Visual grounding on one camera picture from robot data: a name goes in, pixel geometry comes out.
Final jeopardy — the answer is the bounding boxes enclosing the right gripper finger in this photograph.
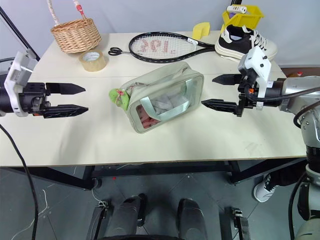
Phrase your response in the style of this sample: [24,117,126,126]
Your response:
[212,73,243,86]
[200,98,240,116]

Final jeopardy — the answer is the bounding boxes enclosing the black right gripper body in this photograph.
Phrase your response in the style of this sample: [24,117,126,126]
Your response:
[235,69,259,118]

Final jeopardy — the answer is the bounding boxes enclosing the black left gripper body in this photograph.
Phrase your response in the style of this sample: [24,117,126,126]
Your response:
[17,82,50,119]

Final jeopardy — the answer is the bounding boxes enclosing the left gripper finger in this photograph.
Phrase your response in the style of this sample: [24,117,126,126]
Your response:
[45,83,86,96]
[43,104,89,119]

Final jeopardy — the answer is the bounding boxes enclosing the pale green toiletry bag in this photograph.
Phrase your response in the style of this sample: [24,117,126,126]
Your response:
[119,61,205,135]

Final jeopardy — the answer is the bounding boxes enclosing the black and white sneaker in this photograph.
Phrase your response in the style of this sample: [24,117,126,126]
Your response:
[215,24,278,64]

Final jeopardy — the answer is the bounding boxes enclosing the brown packing tape roll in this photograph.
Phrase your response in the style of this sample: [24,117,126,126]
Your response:
[78,49,109,73]

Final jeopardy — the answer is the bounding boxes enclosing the black tennis racket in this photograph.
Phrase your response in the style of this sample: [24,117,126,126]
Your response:
[128,31,217,64]

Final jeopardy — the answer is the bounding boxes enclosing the small red-orange object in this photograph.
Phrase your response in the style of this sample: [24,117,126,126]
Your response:
[286,70,304,79]

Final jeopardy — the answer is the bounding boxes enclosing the yellow foam piece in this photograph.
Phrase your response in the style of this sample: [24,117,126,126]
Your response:
[192,22,211,40]

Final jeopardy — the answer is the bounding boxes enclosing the yellow plastic bin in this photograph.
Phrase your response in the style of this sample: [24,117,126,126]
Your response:
[221,5,266,33]

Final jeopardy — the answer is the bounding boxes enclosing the white labelled box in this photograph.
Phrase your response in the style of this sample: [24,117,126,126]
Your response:
[226,4,248,14]

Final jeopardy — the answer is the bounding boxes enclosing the black slanted pole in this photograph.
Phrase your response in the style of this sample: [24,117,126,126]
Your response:
[0,4,41,62]

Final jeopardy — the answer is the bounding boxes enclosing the bystander's dark trouser leg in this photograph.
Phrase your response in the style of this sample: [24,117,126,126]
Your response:
[267,163,307,188]

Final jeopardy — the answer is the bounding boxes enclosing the bystander's white shoe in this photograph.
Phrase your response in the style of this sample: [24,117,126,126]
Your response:
[253,174,277,203]

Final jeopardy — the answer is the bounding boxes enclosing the black floor stand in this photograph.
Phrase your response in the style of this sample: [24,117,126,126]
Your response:
[224,205,251,240]
[86,198,113,240]

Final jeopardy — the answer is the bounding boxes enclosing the dark rounded robot leg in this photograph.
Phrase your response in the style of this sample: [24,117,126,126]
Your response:
[176,197,209,237]
[112,193,149,237]

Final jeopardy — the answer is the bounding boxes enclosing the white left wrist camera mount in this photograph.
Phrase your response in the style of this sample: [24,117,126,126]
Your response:
[4,50,37,118]

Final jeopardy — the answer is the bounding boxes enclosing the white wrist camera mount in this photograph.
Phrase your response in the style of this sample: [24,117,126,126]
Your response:
[4,50,37,118]
[238,46,273,111]

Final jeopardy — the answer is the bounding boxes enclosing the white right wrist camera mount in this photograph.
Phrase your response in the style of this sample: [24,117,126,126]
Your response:
[238,46,273,111]

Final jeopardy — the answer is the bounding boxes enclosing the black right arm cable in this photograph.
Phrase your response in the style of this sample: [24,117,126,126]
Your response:
[244,83,320,129]

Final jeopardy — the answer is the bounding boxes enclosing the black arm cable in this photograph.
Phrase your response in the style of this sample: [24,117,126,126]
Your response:
[244,83,320,129]
[0,123,40,240]

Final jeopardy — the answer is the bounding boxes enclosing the green plush keychain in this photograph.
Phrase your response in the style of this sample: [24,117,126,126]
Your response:
[108,87,131,111]

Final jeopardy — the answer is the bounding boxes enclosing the wicker basket with rope handle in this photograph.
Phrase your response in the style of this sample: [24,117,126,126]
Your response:
[46,0,102,54]

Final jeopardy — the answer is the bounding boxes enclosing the black-handled scissors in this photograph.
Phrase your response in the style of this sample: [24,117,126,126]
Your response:
[107,47,131,57]

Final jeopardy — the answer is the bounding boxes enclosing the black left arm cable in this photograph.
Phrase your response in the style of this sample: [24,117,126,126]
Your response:
[0,123,40,240]

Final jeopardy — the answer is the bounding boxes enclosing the black table frame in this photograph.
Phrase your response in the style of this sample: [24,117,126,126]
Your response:
[0,156,309,191]

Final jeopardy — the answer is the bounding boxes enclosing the white string on floor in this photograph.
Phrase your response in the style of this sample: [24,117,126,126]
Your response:
[11,162,145,240]

